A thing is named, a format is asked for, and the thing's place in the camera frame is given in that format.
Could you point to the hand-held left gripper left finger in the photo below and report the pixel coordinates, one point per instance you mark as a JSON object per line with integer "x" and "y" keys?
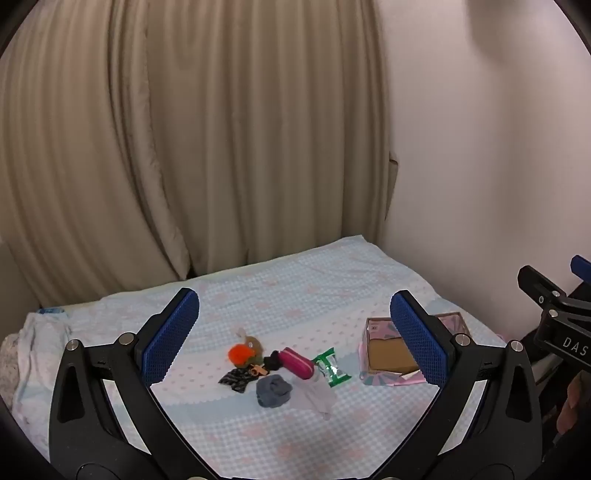
{"x": 171, "y": 339}

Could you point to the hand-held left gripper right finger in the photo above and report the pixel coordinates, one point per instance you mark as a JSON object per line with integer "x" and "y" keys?
{"x": 420, "y": 341}

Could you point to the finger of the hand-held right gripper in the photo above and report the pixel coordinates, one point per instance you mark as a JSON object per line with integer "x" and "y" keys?
{"x": 581, "y": 266}
{"x": 540, "y": 286}

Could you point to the cardboard box with pink flaps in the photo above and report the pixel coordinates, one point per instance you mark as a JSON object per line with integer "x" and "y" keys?
{"x": 388, "y": 355}

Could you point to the orange pompom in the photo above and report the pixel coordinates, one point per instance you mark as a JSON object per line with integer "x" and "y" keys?
{"x": 240, "y": 355}

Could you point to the dark patterned cloth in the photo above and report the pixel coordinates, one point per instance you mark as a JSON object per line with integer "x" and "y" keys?
{"x": 235, "y": 379}

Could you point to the black sock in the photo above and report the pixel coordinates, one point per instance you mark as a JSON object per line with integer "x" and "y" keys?
{"x": 272, "y": 361}

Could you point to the grey sock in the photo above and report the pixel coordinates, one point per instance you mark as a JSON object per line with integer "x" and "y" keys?
{"x": 272, "y": 390}

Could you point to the light grey sheer cloth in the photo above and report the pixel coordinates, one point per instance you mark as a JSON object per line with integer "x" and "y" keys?
{"x": 314, "y": 398}

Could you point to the magenta zip pouch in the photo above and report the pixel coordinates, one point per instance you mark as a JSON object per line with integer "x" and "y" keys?
{"x": 295, "y": 362}

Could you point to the person's right hand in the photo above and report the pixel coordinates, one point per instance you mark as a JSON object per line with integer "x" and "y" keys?
{"x": 569, "y": 406}

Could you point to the brown cookie plush in bag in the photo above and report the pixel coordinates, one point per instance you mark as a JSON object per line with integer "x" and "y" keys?
{"x": 253, "y": 344}

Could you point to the small orange clip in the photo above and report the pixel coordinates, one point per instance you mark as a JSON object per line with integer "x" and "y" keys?
{"x": 257, "y": 369}

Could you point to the green snack packet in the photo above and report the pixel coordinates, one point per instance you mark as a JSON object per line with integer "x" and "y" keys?
{"x": 330, "y": 369}

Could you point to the pale blue crumpled quilt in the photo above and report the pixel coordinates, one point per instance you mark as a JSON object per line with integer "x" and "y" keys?
{"x": 44, "y": 350}

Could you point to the pale blue checked bed sheet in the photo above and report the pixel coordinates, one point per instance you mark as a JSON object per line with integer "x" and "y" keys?
{"x": 300, "y": 286}

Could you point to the white floral pillow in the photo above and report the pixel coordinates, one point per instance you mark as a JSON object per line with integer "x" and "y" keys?
{"x": 9, "y": 364}

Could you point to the beige pleated curtain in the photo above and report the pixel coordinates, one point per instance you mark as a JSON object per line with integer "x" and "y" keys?
{"x": 184, "y": 138}

